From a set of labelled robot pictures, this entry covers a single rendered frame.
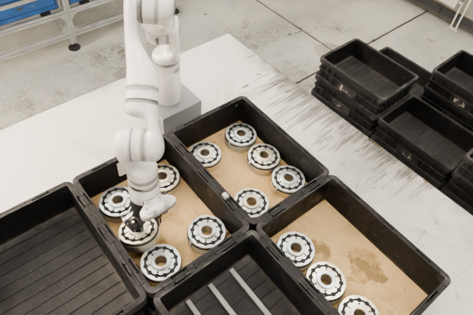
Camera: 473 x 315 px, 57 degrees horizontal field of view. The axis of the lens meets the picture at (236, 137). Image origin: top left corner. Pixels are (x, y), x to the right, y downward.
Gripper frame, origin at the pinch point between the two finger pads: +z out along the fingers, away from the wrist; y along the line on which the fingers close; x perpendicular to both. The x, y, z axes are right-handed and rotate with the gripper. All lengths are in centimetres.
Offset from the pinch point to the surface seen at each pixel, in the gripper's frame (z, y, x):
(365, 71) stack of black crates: 36, -149, -36
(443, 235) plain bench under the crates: 17, -79, 48
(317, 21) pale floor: 81, -227, -133
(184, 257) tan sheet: 4.5, -3.7, 11.3
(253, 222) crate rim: -5.6, -20.2, 18.0
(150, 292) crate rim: -5.2, 10.1, 18.4
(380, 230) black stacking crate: -2, -48, 38
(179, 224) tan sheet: 4.2, -7.9, 2.2
